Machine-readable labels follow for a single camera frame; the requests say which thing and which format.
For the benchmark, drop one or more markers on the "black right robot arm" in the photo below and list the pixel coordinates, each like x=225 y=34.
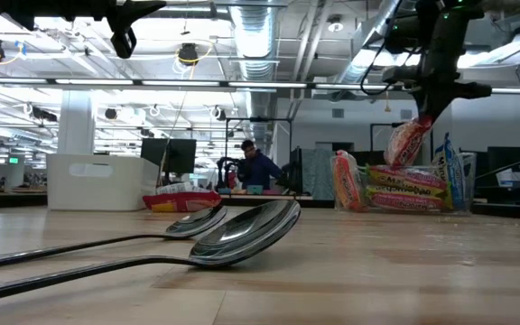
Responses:
x=449 y=4

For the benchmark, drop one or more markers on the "orange ramen packet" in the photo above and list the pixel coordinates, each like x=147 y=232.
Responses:
x=346 y=180

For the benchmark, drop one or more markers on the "small black ceiling camera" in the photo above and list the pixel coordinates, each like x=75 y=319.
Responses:
x=111 y=113
x=220 y=113

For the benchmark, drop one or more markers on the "green exit sign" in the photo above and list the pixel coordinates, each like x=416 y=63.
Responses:
x=13 y=160

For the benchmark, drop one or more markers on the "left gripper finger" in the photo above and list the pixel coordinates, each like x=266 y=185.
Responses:
x=123 y=43
x=136 y=11

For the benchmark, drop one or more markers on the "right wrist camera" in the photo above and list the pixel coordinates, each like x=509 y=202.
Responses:
x=402 y=36

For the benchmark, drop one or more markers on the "long ceiling light bar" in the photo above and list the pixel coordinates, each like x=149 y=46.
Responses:
x=264 y=84

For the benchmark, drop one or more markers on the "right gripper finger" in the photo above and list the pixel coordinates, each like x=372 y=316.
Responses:
x=426 y=104
x=441 y=101

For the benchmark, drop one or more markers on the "background black robot arm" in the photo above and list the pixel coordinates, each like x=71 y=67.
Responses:
x=224 y=171

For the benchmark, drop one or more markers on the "white plastic bin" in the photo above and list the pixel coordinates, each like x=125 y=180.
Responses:
x=106 y=194

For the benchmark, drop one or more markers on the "grey partition panel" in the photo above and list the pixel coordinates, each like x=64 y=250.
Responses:
x=318 y=173

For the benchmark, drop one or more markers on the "black desk monitor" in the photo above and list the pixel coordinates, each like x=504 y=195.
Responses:
x=508 y=158

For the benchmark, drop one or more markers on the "black computer monitor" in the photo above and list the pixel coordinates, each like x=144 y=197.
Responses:
x=182 y=155
x=154 y=151

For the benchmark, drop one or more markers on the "background work table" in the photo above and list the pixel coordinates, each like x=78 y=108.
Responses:
x=278 y=197

